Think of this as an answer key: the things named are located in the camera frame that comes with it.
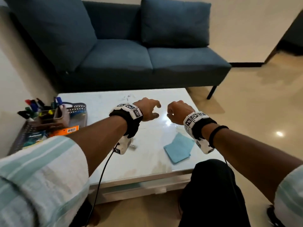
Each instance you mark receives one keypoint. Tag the striped shirt sleeve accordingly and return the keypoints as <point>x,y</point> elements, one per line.
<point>40,184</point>
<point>290,198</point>

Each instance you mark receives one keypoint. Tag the person's black trouser leg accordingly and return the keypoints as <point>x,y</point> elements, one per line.
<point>213,196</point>

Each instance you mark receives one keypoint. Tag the person's left hand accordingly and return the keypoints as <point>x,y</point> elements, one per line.
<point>145,109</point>

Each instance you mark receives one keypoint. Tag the bunch of coloured markers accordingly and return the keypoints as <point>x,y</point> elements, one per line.
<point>35,107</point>

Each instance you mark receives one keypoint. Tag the dark mesh tray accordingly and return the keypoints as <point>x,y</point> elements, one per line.
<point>78,113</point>

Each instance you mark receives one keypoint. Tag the light blue cloth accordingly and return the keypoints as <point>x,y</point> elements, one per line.
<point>178,148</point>

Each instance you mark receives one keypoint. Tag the orange packet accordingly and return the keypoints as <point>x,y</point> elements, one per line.
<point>64,131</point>

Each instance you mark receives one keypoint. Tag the striped shirt left sleeve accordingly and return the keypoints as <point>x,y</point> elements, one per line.
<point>40,184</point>

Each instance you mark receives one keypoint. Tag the person's right forearm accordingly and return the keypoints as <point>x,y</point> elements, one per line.
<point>248,160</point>

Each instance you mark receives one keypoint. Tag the person's left forearm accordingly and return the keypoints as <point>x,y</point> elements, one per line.
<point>99,139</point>

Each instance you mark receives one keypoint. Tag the small blue sofa cushion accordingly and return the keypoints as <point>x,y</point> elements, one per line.
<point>175,21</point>

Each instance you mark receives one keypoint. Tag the small white connector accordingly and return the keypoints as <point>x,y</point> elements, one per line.
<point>133,146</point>

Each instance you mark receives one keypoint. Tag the black wristband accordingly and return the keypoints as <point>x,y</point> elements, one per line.
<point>215,134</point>

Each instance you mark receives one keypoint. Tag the white coffee table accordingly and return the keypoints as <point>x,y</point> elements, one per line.
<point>146,158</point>

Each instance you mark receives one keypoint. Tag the blue packet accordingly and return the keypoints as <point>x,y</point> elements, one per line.
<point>34,138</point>

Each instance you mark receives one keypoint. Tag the person's right thumb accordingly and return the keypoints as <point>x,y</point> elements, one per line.
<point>171,116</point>

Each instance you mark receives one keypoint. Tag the person's left thumb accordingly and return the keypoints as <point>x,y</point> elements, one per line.
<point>155,116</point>

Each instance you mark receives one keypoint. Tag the blue fabric sofa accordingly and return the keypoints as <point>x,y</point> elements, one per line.
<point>132,61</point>

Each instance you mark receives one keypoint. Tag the black shoe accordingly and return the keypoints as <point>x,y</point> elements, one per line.
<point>273,217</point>

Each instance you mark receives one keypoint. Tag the brown pen holder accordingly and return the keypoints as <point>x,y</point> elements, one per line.
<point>60,118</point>

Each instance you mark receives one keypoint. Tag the striped shirt right sleeve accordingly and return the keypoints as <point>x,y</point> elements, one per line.
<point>290,198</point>

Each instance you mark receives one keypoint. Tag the person's right hand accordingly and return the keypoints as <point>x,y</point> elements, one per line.
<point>180,112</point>

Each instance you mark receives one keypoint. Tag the large blue sofa cushion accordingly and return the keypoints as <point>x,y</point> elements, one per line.
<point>56,28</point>

